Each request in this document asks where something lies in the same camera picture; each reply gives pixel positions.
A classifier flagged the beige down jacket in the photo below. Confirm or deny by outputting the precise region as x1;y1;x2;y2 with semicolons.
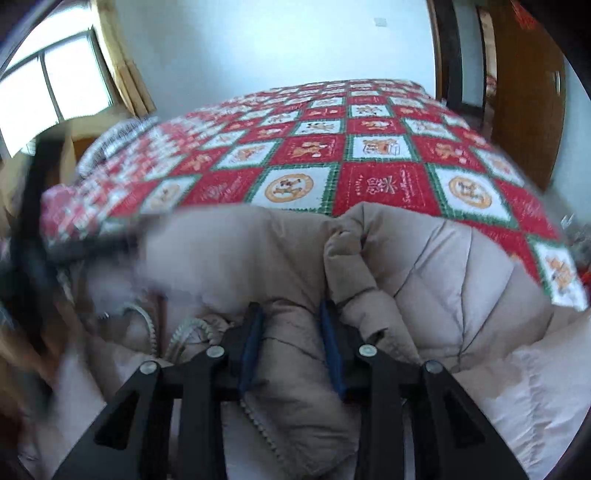
18;202;589;480

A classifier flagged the yellow curtain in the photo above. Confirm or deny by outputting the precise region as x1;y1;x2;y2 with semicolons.
95;0;158;118

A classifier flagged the window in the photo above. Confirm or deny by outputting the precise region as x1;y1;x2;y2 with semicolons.
0;28;121;160

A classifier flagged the dark wooden door frame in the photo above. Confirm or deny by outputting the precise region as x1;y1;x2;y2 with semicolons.
427;0;465;109

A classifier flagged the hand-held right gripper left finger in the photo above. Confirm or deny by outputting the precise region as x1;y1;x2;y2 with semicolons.
51;302;269;480

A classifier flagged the striped pillow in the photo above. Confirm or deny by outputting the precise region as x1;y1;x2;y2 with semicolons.
78;117;160;176

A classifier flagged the red checkered printed blanket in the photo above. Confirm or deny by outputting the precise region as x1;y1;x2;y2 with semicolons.
39;79;589;310

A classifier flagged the brown wooden door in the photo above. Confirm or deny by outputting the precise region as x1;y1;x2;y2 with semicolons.
480;0;566;190

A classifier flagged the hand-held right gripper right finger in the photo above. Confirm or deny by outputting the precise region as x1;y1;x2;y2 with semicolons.
320;299;529;480

